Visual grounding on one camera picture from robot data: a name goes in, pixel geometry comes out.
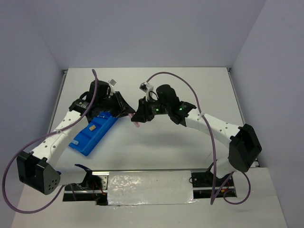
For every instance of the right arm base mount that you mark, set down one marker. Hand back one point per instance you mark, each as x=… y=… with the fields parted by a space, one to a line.
x=202 y=186

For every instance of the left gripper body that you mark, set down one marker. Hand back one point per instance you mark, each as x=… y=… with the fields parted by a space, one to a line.
x=114 y=104

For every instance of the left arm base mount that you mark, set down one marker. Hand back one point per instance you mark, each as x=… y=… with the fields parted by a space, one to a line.
x=94 y=191

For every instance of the silver foil sheet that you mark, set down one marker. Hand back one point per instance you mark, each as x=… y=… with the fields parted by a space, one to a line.
x=149 y=188

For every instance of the small tan eraser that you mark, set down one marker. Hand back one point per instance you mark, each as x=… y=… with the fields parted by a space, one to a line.
x=91 y=128

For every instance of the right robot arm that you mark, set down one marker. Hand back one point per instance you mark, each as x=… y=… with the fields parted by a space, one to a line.
x=242 y=141

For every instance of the blue plastic divided tray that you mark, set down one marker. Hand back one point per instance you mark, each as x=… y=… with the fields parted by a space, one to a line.
x=88 y=140

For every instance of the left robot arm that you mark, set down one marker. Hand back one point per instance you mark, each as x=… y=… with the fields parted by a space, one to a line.
x=37 y=168

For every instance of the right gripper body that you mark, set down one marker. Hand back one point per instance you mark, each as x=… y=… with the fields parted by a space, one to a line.
x=150 y=109

